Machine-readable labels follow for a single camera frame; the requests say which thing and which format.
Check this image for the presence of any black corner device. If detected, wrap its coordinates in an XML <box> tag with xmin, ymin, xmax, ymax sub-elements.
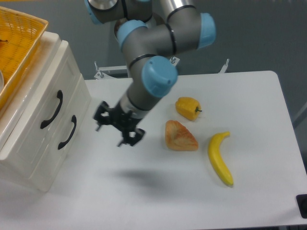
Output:
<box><xmin>296</xmin><ymin>194</ymin><xmax>307</xmax><ymax>219</ymax></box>

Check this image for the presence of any yellow woven basket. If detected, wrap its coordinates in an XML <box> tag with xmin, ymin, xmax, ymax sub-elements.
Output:
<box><xmin>0</xmin><ymin>6</ymin><xmax>48</xmax><ymax>109</ymax></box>

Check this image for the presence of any toy croissant pastry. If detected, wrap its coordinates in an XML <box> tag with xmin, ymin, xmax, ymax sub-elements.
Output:
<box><xmin>165</xmin><ymin>120</ymin><xmax>199</xmax><ymax>151</ymax></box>

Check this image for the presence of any yellow bell pepper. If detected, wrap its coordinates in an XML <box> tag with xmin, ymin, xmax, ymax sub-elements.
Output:
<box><xmin>175</xmin><ymin>97</ymin><xmax>202</xmax><ymax>121</ymax></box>

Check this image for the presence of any white drawer cabinet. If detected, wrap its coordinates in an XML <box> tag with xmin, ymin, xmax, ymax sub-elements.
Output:
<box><xmin>0</xmin><ymin>31</ymin><xmax>92</xmax><ymax>192</ymax></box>

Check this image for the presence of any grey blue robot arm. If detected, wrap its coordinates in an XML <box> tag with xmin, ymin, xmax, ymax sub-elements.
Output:
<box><xmin>85</xmin><ymin>0</ymin><xmax>216</xmax><ymax>146</ymax></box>

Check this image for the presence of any white table bracket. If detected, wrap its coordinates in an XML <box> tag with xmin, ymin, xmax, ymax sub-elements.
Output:
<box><xmin>219</xmin><ymin>59</ymin><xmax>229</xmax><ymax>73</ymax></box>

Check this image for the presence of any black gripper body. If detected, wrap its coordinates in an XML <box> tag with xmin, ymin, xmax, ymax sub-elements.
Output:
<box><xmin>110</xmin><ymin>102</ymin><xmax>143</xmax><ymax>134</ymax></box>

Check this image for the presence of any white lower drawer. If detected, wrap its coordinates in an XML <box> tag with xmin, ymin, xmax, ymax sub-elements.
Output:
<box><xmin>0</xmin><ymin>74</ymin><xmax>92</xmax><ymax>192</ymax></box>

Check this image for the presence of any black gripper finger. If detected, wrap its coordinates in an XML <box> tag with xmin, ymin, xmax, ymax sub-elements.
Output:
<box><xmin>93</xmin><ymin>101</ymin><xmax>112</xmax><ymax>131</ymax></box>
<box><xmin>117</xmin><ymin>128</ymin><xmax>145</xmax><ymax>147</ymax></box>

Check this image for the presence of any yellow banana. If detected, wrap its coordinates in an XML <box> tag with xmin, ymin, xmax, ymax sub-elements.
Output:
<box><xmin>208</xmin><ymin>131</ymin><xmax>234</xmax><ymax>187</ymax></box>

